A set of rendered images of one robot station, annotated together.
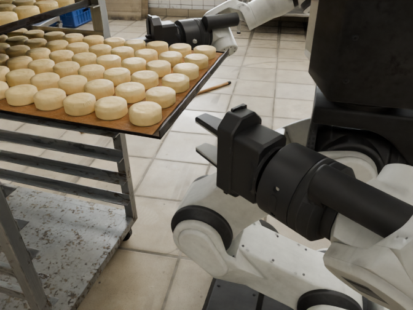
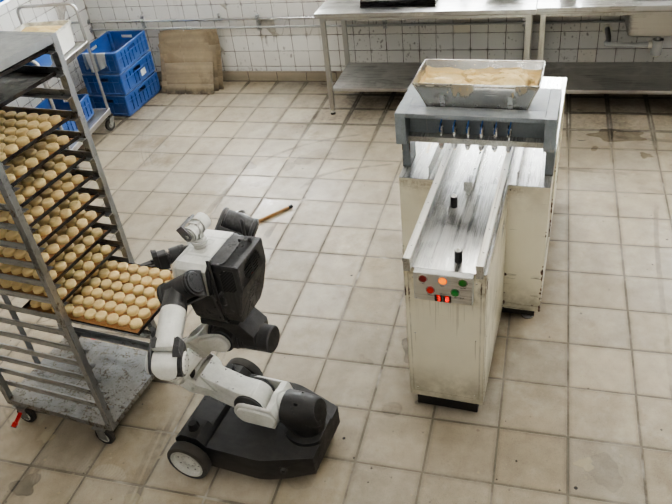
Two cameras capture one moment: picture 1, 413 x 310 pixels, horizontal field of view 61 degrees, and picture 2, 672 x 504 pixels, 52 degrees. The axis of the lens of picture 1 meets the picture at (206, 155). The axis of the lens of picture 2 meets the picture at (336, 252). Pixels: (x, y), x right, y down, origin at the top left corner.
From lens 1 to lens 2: 241 cm
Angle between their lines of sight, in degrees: 7
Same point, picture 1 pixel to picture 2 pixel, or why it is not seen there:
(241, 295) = (216, 404)
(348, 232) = not seen: hidden behind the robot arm
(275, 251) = (220, 377)
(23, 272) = (94, 389)
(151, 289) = (175, 407)
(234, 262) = (194, 382)
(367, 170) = (222, 342)
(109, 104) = (122, 320)
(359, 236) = not seen: hidden behind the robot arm
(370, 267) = not seen: hidden behind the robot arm
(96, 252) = (137, 383)
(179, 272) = (196, 397)
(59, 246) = (114, 379)
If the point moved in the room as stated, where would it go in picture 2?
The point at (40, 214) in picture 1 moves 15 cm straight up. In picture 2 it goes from (101, 359) to (92, 337)
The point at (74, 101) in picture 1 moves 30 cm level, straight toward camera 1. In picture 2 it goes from (110, 319) to (115, 368)
